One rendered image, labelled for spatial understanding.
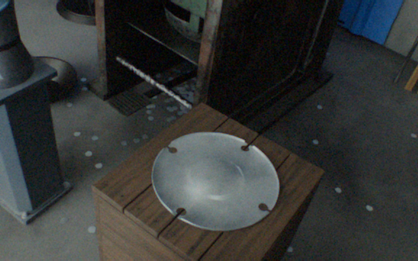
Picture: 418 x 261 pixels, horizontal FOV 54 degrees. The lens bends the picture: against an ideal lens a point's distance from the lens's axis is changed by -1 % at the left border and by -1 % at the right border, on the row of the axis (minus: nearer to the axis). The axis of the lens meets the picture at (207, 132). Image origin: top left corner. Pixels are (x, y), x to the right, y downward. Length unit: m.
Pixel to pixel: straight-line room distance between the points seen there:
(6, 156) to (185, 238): 0.53
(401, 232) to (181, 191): 0.84
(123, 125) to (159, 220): 0.76
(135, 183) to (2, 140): 0.37
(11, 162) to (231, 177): 0.57
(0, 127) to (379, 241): 1.14
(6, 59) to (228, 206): 0.58
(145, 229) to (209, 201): 0.15
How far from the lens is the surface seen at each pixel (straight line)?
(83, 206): 1.33
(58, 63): 1.81
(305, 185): 0.99
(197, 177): 0.93
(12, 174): 1.20
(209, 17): 1.12
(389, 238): 1.47
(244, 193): 0.93
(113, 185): 0.92
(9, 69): 1.02
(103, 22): 1.51
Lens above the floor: 1.06
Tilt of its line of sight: 42 degrees down
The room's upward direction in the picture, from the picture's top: 10 degrees clockwise
